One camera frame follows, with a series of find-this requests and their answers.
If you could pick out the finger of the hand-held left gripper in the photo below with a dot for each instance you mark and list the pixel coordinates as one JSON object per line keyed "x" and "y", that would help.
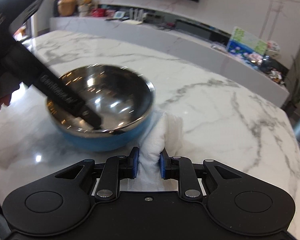
{"x": 90, "y": 118}

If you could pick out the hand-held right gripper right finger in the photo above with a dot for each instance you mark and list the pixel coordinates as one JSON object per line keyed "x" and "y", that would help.
{"x": 162, "y": 166}

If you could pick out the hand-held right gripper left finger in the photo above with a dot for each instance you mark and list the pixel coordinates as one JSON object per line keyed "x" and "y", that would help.
{"x": 135, "y": 163}

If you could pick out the white cloth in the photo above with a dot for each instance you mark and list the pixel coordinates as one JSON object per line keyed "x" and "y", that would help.
{"x": 162, "y": 135}

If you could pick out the steel bowl with blue outside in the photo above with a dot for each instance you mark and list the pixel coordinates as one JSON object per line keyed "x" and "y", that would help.
{"x": 115, "y": 92}

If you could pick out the golden round vase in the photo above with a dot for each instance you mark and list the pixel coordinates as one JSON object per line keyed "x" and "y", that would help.
{"x": 66, "y": 7}

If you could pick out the teddy bear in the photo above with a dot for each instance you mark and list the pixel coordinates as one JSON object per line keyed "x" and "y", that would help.
{"x": 85, "y": 8}

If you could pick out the red gift box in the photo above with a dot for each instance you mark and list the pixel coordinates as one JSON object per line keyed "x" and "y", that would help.
{"x": 98, "y": 13}
{"x": 110, "y": 13}

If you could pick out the white desk clock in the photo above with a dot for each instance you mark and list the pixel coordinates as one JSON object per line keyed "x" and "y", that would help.
{"x": 119, "y": 15}

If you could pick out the white router with antennas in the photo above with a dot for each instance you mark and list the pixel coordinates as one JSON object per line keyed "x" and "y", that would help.
{"x": 136, "y": 14}

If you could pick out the white set-top box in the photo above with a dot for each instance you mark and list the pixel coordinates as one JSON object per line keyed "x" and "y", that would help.
{"x": 218, "y": 48}

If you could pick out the black and white figurines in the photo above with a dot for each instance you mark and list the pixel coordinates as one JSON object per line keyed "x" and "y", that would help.
{"x": 277, "y": 77}

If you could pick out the dark glass jar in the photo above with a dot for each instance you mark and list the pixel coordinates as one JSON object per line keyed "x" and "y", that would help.
{"x": 268, "y": 64}

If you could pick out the lotus pond painting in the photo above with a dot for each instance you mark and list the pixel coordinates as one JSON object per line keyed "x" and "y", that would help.
{"x": 245, "y": 45}

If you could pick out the round paper fan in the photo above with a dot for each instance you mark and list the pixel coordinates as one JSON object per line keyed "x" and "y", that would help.
{"x": 273, "y": 48}

